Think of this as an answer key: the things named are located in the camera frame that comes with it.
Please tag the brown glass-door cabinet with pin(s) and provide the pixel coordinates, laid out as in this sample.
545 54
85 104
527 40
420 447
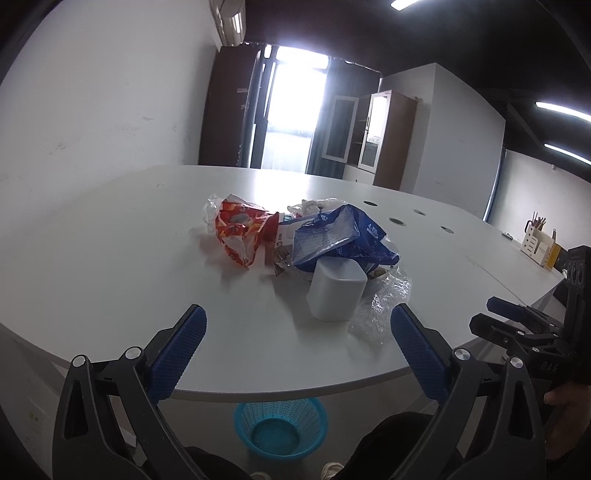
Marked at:
381 139

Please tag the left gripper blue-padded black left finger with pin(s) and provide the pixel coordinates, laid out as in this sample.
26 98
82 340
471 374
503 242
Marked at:
87 441

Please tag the white knotted plastic bag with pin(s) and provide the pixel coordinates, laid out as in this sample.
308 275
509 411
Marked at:
309 208

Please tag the white plastic cup container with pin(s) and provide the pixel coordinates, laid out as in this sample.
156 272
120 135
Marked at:
336 289

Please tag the clear plastic wrap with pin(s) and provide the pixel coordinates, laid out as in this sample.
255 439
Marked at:
386 288

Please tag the dark brown wardrobe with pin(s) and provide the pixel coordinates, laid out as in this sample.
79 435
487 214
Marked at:
223 130

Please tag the white blue HP box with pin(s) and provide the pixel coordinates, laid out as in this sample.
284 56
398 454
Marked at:
284 241

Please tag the ceiling light strip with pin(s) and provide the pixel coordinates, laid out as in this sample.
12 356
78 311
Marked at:
583 116
568 153

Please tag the red snack bag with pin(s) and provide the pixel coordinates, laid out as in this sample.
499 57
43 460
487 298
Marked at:
242 227

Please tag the white desk organizer with pens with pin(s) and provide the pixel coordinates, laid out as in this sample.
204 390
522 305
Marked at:
540 247

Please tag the right white shoe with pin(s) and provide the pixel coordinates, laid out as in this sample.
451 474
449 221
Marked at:
330 469

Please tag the blue plastic bag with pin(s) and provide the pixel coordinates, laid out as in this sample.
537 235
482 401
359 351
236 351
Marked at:
346 232

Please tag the blue plastic waste basket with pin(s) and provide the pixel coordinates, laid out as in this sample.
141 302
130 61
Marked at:
282 430

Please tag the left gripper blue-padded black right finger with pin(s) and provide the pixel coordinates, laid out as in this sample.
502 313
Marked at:
509 441

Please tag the person's right hand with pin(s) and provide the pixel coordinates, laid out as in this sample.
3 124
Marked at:
573 401

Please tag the white air conditioner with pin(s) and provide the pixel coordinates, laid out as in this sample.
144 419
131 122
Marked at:
229 19

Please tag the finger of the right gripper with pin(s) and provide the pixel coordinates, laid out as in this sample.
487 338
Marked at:
524 311
536 339

